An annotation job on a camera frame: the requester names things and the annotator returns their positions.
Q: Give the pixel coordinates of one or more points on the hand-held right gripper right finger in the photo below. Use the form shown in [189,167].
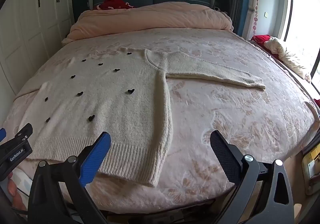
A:
[225,156]

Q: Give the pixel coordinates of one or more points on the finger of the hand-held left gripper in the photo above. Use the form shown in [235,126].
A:
[25,130]
[2,135]

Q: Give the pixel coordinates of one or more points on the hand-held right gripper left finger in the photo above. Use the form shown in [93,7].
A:
[96,159]

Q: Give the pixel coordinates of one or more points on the cream sweater with black hearts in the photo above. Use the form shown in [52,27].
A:
[112,104]

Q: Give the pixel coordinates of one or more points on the person's left hand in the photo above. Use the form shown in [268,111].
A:
[16,192]

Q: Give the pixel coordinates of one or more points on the butterfly printed bed blanket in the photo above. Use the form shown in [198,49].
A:
[225,114]

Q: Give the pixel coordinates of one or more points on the yellow box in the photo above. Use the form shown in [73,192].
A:
[312,159]

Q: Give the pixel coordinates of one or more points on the white wardrobe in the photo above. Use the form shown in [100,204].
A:
[37,26]

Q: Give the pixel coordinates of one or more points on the white crumpled blanket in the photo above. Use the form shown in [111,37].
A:
[287,54]

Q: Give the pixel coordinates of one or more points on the red hanging garland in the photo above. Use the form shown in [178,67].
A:
[255,18]

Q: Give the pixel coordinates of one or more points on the pink duvet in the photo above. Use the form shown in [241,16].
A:
[150,16]

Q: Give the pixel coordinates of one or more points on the red pillow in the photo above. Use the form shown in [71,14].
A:
[112,3]

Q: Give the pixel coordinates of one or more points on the window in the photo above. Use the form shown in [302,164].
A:
[305,14]

